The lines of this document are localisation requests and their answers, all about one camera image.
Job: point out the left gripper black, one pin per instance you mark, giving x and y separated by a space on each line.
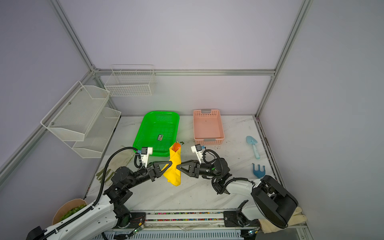
154 171

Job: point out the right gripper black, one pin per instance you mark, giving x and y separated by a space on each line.
195 170

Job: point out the yellow paper napkin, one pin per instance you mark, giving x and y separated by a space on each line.
173 175

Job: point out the green plastic basket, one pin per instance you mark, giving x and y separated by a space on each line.
158 130

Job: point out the pink plastic basket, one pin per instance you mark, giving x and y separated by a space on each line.
208 127

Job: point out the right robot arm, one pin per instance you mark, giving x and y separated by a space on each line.
266 199

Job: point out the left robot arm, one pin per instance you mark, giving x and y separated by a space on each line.
108 210

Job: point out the light blue garden trowel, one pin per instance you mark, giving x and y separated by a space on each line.
253 142

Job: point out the blue yellow garden rake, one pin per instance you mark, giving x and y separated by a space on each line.
259 171

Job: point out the white mesh two-tier shelf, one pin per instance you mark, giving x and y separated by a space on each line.
83 121

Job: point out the paper bag with greens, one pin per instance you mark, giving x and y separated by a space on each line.
66 208

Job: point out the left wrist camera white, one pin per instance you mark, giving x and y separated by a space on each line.
145 153

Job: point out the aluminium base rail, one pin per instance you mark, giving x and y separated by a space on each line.
190 220

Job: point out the white wire basket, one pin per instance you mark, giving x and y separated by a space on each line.
131 81

